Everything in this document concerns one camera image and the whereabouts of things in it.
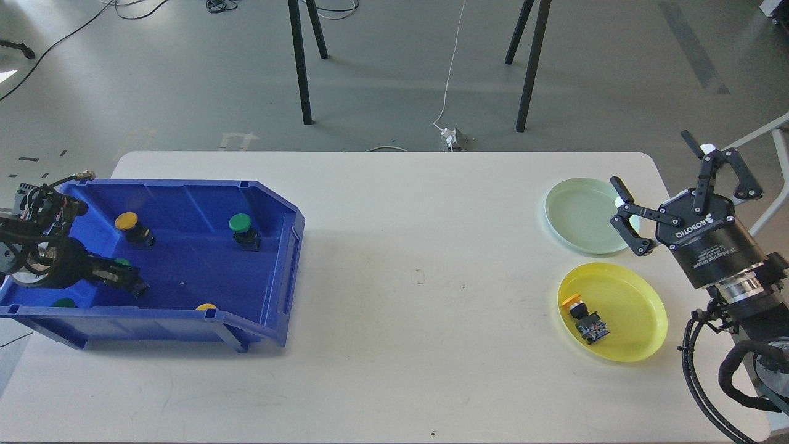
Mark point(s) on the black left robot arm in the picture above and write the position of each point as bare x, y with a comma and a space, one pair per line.
38, 251

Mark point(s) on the black stand leg right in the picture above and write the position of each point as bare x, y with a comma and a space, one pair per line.
542, 17

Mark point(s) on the green push button bin corner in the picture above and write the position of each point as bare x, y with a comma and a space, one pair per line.
64, 302

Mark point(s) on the yellow push button bin front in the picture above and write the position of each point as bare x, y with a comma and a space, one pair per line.
206, 306

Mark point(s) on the black stand leg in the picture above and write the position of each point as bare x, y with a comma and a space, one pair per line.
299, 51
542, 17

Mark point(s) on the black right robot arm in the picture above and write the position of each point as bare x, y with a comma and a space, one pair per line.
754, 372

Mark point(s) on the black stand leg left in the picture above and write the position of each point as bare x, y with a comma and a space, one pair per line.
299, 51

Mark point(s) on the blue plastic storage bin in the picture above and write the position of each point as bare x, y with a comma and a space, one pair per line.
195, 260

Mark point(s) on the yellow push button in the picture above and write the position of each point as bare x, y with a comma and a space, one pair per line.
588, 323
136, 233

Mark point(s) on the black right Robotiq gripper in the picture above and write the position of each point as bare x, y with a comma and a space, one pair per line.
711, 246

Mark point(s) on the white power adapter on floor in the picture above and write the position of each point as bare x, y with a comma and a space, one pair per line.
454, 140

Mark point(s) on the yellow plastic plate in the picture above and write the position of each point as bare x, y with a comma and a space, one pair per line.
630, 307

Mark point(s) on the pale green plastic plate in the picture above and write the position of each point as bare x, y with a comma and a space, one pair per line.
578, 212

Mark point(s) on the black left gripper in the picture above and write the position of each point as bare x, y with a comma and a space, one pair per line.
72, 263

